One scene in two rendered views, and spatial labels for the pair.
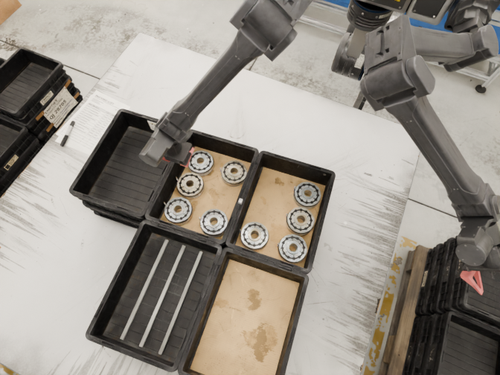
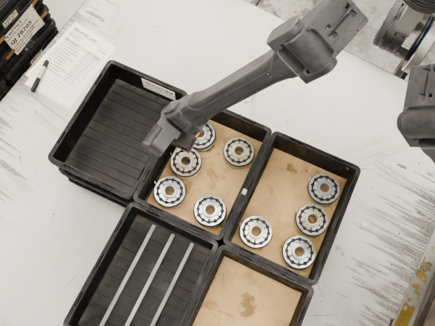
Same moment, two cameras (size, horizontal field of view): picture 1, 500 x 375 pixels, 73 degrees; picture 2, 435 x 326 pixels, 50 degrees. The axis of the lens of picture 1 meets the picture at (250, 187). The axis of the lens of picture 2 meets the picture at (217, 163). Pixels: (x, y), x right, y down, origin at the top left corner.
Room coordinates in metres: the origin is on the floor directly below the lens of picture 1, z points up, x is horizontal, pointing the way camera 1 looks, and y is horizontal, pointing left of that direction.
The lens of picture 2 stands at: (0.06, 0.07, 2.30)
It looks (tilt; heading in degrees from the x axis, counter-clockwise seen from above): 71 degrees down; 6
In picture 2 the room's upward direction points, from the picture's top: 3 degrees clockwise
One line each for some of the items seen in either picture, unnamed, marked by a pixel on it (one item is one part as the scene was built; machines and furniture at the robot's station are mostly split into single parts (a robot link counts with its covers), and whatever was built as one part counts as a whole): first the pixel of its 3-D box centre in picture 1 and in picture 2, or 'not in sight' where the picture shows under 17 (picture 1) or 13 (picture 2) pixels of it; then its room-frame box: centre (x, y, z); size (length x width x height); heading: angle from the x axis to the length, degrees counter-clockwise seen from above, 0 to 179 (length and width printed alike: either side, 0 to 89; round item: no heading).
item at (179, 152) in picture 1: (171, 144); (175, 127); (0.53, 0.24, 1.18); 0.10 x 0.07 x 0.07; 73
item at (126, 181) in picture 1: (135, 166); (122, 132); (0.61, 0.45, 0.87); 0.40 x 0.30 x 0.11; 164
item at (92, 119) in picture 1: (92, 121); (70, 63); (0.93, 0.76, 0.70); 0.33 x 0.23 x 0.01; 158
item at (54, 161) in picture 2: (131, 160); (120, 126); (0.61, 0.45, 0.92); 0.40 x 0.30 x 0.02; 164
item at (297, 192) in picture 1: (307, 193); (323, 188); (0.53, -0.22, 0.86); 0.10 x 0.10 x 0.01
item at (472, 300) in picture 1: (472, 284); not in sight; (0.30, -1.11, 0.37); 0.40 x 0.30 x 0.45; 158
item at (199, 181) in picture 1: (190, 184); (186, 161); (0.55, 0.23, 0.86); 0.10 x 0.10 x 0.01
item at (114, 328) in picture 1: (161, 292); (145, 284); (0.15, 0.28, 0.87); 0.40 x 0.30 x 0.11; 164
